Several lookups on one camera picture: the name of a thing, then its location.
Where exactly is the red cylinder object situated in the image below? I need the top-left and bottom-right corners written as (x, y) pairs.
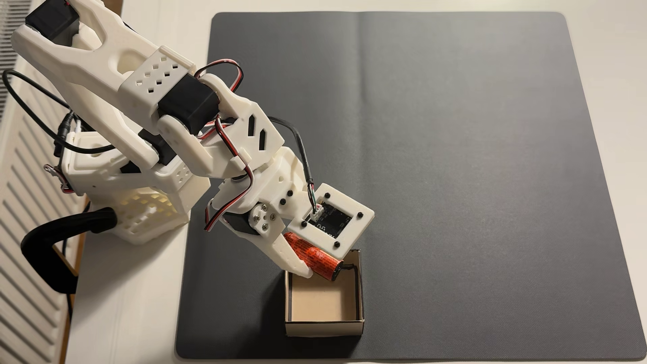
top-left (283, 232), bottom-right (344, 282)

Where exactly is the black camera cable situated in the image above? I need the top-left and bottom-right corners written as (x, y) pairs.
top-left (268, 116), bottom-right (320, 214)

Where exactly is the white square camera box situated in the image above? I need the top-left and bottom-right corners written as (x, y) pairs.
top-left (285, 183), bottom-right (376, 261)

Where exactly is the black table clamp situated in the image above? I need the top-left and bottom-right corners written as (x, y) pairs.
top-left (21, 206), bottom-right (118, 294)

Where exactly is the red black servo cable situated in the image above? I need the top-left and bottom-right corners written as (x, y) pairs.
top-left (194, 58), bottom-right (254, 233)

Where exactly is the black power cable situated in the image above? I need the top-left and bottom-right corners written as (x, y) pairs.
top-left (2, 70), bottom-right (116, 155)

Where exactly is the small open cardboard box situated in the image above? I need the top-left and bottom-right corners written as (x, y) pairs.
top-left (284, 249), bottom-right (365, 337)

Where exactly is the white radiator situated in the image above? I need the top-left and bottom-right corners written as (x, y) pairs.
top-left (0, 0), bottom-right (89, 364)

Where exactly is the dark grey table mat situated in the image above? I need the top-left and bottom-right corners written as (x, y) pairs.
top-left (174, 11), bottom-right (647, 361)

